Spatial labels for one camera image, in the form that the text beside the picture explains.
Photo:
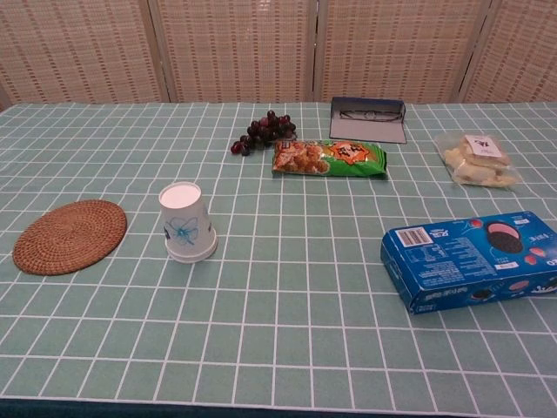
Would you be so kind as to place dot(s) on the bunch of dark red grapes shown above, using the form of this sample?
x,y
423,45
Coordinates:
x,y
263,130

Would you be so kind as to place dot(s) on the clear bag of white snacks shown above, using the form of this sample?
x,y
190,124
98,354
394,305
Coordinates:
x,y
476,163

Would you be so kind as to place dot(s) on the black framed eyeglasses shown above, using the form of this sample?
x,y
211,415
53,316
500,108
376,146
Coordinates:
x,y
370,115

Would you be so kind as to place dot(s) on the green snack bag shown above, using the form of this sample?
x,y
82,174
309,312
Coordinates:
x,y
330,159

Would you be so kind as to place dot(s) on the bamboo folding screen panel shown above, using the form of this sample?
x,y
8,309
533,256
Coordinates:
x,y
396,48
74,48
522,48
235,48

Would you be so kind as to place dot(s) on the paper cup with blue flower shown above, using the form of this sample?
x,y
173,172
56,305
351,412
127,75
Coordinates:
x,y
183,217

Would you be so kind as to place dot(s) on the blue Oreo cookie box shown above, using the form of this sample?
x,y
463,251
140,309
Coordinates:
x,y
457,261

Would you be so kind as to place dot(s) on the open blue glasses case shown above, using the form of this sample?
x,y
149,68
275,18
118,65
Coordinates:
x,y
367,130

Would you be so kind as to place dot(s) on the green checked tablecloth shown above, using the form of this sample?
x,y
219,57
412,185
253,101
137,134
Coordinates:
x,y
278,305

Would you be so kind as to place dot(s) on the round woven rattan coaster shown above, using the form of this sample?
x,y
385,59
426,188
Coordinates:
x,y
69,237

